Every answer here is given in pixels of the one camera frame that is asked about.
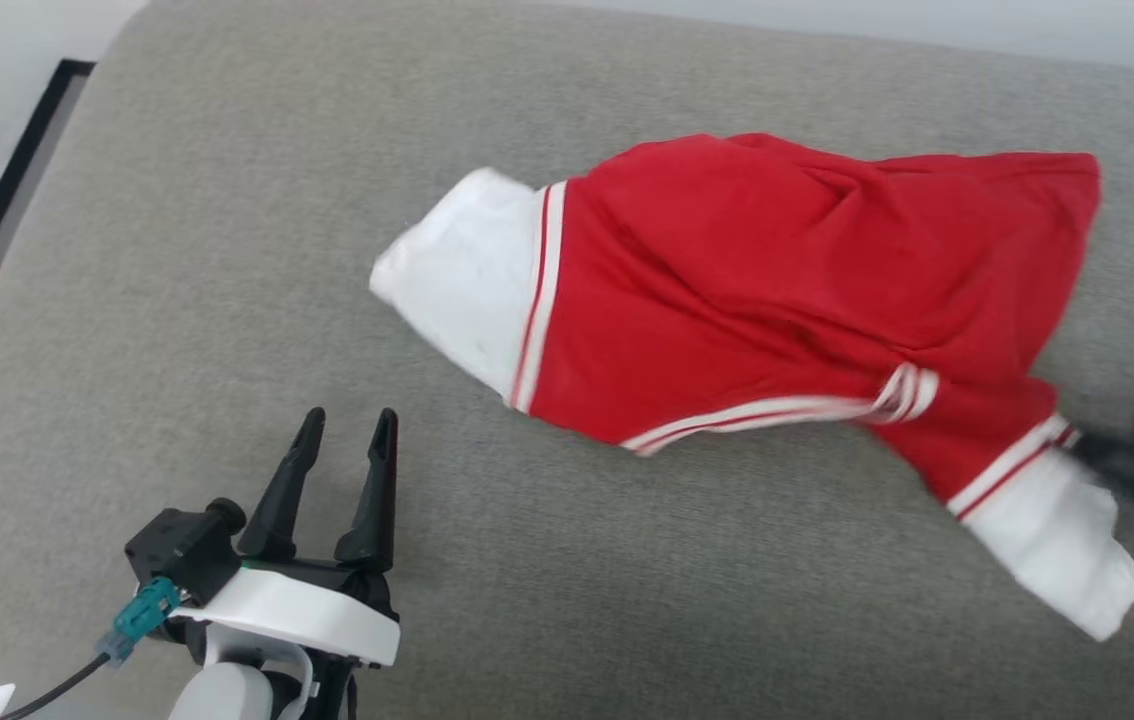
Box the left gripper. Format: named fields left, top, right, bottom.
left=172, top=407, right=402, bottom=720

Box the red and white garment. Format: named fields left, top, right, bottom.
left=369, top=132, right=1134, bottom=642

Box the grey fabric sofa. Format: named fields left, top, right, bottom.
left=0, top=0, right=1134, bottom=720

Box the black cable with teal plug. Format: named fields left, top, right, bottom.
left=0, top=577, right=181, bottom=720

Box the black picture frame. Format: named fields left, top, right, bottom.
left=0, top=58, right=96, bottom=269

